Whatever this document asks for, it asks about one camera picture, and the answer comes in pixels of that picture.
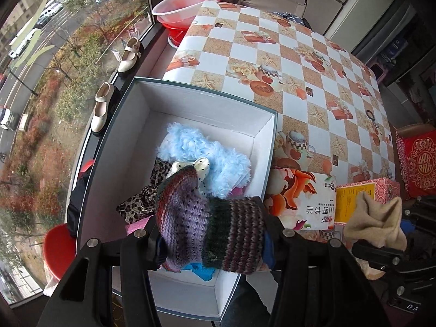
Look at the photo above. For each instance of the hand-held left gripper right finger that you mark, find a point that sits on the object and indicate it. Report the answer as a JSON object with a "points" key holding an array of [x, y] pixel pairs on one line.
{"points": [[274, 248]]}

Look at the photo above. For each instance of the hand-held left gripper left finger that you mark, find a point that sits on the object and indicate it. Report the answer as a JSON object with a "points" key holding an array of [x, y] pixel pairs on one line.
{"points": [[150, 245]]}

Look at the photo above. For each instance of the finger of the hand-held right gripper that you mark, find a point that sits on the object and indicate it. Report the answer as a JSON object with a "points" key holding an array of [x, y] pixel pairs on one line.
{"points": [[381, 253], [419, 211]]}

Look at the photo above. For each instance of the beige sock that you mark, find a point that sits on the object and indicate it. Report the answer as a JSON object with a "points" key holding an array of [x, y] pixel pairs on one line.
{"points": [[371, 218]]}

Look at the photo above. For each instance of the leopard print scarf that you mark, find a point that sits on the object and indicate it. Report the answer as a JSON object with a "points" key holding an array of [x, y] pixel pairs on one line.
{"points": [[143, 201]]}

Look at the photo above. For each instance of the purple striped knitted sock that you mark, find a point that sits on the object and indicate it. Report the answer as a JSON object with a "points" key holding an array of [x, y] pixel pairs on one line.
{"points": [[211, 224]]}

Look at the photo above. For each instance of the white polka dot scrunchie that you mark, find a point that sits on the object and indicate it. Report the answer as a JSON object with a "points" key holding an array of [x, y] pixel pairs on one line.
{"points": [[201, 167]]}

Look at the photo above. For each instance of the light blue fluffy cloth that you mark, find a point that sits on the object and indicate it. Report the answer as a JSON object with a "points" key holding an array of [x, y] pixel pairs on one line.
{"points": [[218, 156]]}

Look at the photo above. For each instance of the white storage box dark outside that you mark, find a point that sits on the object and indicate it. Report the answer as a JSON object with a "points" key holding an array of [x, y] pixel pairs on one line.
{"points": [[190, 109]]}

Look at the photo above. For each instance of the red patterned cushion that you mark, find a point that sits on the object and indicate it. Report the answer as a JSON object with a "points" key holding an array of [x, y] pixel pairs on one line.
{"points": [[422, 163]]}

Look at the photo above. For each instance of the person's leg in jeans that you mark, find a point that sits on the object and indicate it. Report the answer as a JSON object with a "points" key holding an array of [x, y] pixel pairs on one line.
{"points": [[245, 306]]}

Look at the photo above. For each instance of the red patterned medicine box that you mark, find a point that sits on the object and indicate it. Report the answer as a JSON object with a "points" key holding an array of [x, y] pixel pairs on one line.
{"points": [[347, 197]]}

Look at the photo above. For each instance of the brown chair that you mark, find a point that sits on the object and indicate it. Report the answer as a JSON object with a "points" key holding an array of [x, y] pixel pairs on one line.
{"points": [[412, 130]]}

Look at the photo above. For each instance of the red round stool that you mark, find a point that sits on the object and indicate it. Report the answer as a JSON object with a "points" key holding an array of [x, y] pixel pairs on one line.
{"points": [[58, 252]]}

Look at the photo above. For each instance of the pink plastic stool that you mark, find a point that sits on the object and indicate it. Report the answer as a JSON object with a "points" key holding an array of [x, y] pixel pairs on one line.
{"points": [[380, 72]]}

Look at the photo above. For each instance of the checkered printed tablecloth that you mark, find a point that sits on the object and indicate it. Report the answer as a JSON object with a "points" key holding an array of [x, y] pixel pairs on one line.
{"points": [[238, 51]]}

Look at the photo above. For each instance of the white cabinet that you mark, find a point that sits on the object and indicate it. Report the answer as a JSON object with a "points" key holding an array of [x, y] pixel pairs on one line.
{"points": [[368, 10]]}

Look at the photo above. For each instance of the red basin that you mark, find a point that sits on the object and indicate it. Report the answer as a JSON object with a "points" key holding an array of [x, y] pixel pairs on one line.
{"points": [[177, 34]]}

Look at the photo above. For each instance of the dark plaid cloth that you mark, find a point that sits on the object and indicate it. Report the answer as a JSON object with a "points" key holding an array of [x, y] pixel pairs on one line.
{"points": [[289, 16]]}

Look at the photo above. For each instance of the pink translucent basin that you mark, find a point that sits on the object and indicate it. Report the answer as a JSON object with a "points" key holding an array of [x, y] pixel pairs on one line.
{"points": [[160, 10]]}

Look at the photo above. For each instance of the dark window frame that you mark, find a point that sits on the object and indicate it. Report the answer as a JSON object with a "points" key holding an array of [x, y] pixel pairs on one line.
{"points": [[150, 0]]}

